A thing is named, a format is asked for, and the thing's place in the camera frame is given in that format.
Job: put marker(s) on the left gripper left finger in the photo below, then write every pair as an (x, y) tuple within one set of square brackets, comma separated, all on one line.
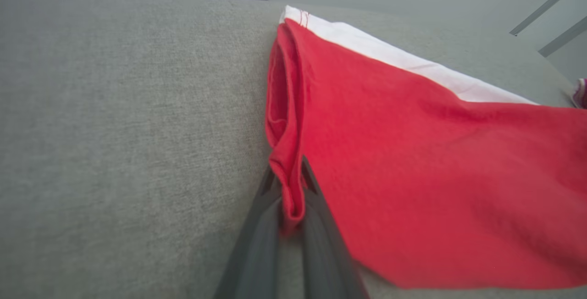
[(254, 253)]

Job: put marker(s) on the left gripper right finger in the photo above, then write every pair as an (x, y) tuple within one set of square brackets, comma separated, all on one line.
[(325, 253)]

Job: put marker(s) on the red garment with white hem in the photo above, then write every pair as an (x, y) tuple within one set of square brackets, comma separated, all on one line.
[(412, 152)]

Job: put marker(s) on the red garment with white stripes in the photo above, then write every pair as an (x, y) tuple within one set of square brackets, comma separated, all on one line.
[(581, 93)]

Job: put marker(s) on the grey fabric sofa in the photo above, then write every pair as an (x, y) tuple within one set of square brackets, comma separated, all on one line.
[(114, 152)]

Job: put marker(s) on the grey metal bar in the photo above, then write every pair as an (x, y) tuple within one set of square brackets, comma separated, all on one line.
[(548, 4), (564, 36)]

